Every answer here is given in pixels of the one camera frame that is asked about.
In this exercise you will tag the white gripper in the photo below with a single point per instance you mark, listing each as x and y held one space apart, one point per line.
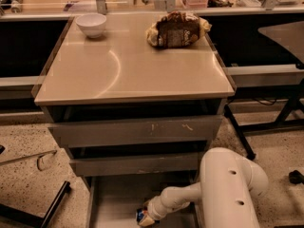
153 209

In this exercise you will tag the blue pepsi can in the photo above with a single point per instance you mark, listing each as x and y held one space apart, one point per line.
140 213

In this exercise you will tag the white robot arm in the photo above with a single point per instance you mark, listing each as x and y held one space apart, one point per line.
227 184

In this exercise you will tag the grey open bottom drawer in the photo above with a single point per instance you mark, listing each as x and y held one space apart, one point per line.
114 200

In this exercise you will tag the grey middle drawer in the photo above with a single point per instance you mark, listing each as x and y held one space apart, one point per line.
136 164

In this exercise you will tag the grey top drawer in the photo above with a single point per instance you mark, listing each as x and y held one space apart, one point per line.
136 131

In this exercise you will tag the grey drawer cabinet with countertop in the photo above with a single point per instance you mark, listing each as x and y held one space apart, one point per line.
119 76

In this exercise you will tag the black caster foot right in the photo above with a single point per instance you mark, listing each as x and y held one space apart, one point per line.
296 177

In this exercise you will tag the brown chip bag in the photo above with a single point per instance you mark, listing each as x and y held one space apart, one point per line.
177 30

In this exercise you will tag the white ceramic bowl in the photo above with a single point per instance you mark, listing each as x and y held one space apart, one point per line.
91 25

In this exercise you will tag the black table leg frame right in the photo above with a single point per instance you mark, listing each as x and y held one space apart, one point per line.
261 83

